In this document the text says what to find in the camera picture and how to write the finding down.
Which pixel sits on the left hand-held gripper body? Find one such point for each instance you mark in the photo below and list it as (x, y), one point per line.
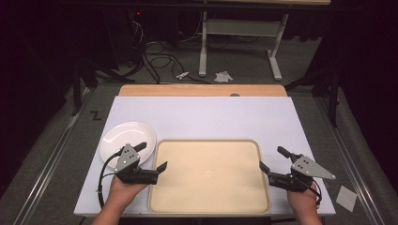
(127, 159)

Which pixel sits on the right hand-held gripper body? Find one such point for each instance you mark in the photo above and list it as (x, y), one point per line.
(308, 167)

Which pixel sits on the person's left hand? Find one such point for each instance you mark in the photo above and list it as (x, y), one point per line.
(123, 193)

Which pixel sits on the person's right hand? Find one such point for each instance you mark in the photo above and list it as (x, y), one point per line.
(303, 201)

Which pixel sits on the white round plate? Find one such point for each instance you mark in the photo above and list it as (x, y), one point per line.
(125, 137)

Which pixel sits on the beige plastic tray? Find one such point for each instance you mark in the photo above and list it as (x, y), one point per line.
(208, 178)

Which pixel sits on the white paper square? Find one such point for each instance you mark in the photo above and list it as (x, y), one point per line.
(346, 198)

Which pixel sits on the white table mat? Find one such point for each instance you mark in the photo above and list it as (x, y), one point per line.
(203, 115)

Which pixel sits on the black stand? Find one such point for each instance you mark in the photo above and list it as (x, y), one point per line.
(333, 90)
(81, 78)

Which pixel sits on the small white plug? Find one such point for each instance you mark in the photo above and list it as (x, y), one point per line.
(182, 75)

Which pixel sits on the crumpled white paper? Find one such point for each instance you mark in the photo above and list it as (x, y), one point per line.
(223, 77)

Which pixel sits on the black computer tower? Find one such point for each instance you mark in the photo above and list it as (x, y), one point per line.
(150, 25)

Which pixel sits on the metal floor rail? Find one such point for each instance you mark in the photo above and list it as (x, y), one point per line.
(47, 165)
(347, 156)

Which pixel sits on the white metal desk frame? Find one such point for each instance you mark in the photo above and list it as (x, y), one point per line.
(241, 27)

